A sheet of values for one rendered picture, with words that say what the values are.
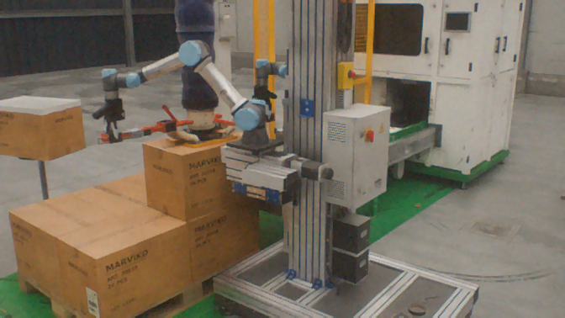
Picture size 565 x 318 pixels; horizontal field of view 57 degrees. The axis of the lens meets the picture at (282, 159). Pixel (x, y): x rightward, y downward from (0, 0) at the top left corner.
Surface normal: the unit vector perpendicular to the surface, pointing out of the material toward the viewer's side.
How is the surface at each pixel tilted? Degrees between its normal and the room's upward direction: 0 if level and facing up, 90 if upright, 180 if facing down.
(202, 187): 89
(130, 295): 90
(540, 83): 90
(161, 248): 90
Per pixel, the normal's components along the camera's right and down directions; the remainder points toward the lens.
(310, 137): -0.61, 0.23
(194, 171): 0.73, 0.18
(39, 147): -0.37, 0.26
